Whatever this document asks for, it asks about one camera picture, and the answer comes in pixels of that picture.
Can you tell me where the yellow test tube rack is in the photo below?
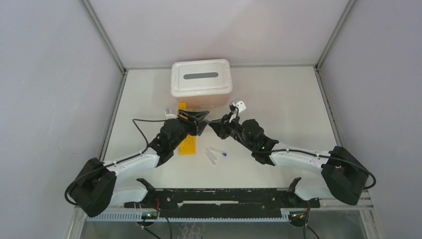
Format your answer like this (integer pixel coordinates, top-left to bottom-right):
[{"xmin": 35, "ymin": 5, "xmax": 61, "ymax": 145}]
[{"xmin": 177, "ymin": 102, "xmax": 197, "ymax": 156}]

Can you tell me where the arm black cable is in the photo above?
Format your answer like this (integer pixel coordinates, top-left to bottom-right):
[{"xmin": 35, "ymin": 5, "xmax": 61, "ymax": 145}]
[
  {"xmin": 64, "ymin": 119, "xmax": 169, "ymax": 207},
  {"xmin": 230, "ymin": 105, "xmax": 377, "ymax": 191}
]

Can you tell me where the pink plastic storage bin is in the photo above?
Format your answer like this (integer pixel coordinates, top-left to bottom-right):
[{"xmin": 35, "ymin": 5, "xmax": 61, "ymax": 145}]
[{"xmin": 176, "ymin": 94, "xmax": 229, "ymax": 107}]

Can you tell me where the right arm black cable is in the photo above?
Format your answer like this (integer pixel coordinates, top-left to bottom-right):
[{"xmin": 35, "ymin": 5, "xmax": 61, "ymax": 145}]
[{"xmin": 230, "ymin": 105, "xmax": 377, "ymax": 191}]

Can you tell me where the translucent white bin lid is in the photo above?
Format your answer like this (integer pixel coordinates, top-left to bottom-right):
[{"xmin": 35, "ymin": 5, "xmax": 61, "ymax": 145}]
[{"xmin": 171, "ymin": 59, "xmax": 233, "ymax": 98}]

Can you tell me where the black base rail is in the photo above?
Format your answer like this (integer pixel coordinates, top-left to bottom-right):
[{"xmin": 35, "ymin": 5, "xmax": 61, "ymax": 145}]
[{"xmin": 123, "ymin": 188, "xmax": 320, "ymax": 220}]

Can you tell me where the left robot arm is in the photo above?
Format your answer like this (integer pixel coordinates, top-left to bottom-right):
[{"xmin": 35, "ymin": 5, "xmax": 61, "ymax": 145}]
[{"xmin": 64, "ymin": 110, "xmax": 209, "ymax": 217}]

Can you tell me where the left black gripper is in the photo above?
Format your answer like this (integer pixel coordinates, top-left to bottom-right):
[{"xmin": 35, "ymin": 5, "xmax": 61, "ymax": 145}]
[{"xmin": 170, "ymin": 110, "xmax": 209, "ymax": 150}]

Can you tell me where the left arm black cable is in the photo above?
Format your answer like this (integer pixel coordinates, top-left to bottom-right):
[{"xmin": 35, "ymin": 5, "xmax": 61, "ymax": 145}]
[{"xmin": 64, "ymin": 119, "xmax": 169, "ymax": 207}]

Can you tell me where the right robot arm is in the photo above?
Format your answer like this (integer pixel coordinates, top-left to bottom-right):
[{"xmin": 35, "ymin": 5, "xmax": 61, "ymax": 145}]
[{"xmin": 209, "ymin": 114, "xmax": 376, "ymax": 207}]

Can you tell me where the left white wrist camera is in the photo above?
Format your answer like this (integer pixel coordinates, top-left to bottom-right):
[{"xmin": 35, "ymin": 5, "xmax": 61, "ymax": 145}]
[{"xmin": 165, "ymin": 108, "xmax": 177, "ymax": 120}]

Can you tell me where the blue capped tube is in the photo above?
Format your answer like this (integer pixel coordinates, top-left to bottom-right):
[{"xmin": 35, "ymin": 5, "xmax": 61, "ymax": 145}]
[{"xmin": 210, "ymin": 147, "xmax": 227, "ymax": 157}]

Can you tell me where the clear tube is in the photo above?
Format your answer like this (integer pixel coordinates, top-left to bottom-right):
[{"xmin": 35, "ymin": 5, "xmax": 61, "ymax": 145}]
[
  {"xmin": 206, "ymin": 148, "xmax": 217, "ymax": 164},
  {"xmin": 206, "ymin": 152, "xmax": 216, "ymax": 166}
]

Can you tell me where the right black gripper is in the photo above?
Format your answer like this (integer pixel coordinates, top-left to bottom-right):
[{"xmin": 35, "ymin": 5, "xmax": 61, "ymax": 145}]
[{"xmin": 209, "ymin": 112, "xmax": 254, "ymax": 151}]

